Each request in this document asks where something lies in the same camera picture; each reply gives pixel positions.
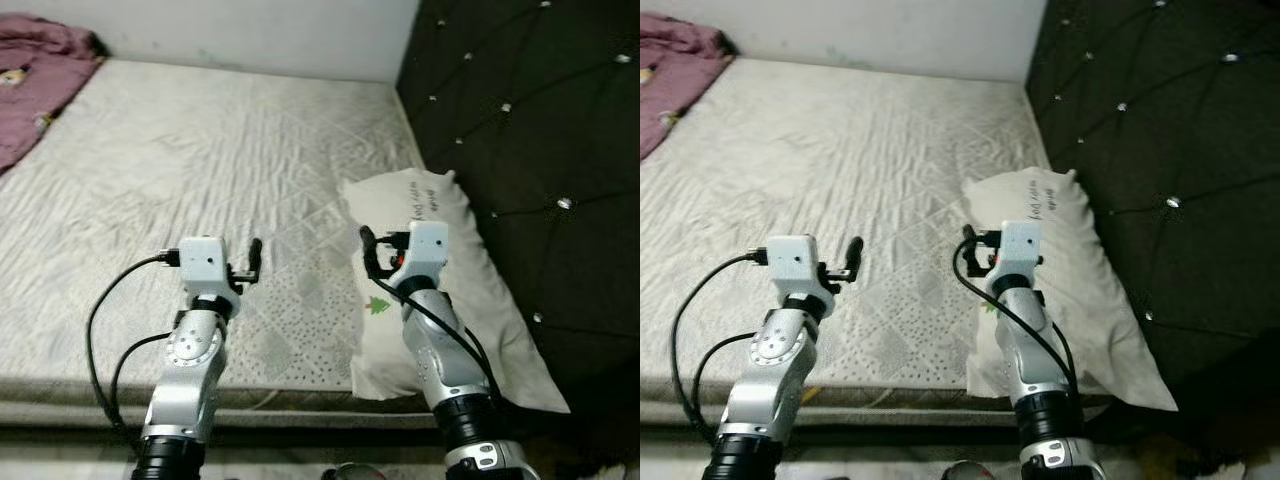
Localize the white pillow with lettering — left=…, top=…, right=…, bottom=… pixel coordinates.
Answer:
left=340, top=168, right=571, bottom=416
left=962, top=168, right=1179, bottom=413

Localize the white quilted mattress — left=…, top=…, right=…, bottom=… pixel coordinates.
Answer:
left=0, top=58, right=561, bottom=431
left=640, top=58, right=1181, bottom=426

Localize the black tufted headboard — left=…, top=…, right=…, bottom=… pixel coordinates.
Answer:
left=1025, top=0, right=1280, bottom=421
left=395, top=0, right=641, bottom=401

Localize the pink cartoon print blanket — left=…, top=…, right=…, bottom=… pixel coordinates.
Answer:
left=0, top=13, right=106, bottom=176
left=640, top=13, right=736, bottom=161

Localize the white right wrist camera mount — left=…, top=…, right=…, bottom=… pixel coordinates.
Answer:
left=405, top=220, right=451, bottom=286
left=1000, top=220, right=1043, bottom=281

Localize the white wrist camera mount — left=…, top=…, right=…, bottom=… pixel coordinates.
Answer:
left=1000, top=220, right=1043, bottom=281
left=765, top=235, right=831, bottom=301
left=405, top=220, right=451, bottom=286
left=178, top=238, right=236, bottom=299

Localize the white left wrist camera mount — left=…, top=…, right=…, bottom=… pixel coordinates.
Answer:
left=765, top=235, right=831, bottom=301
left=178, top=238, right=236, bottom=299

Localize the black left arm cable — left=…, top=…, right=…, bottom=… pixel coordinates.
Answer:
left=108, top=332, right=181, bottom=441
left=692, top=332, right=766, bottom=436

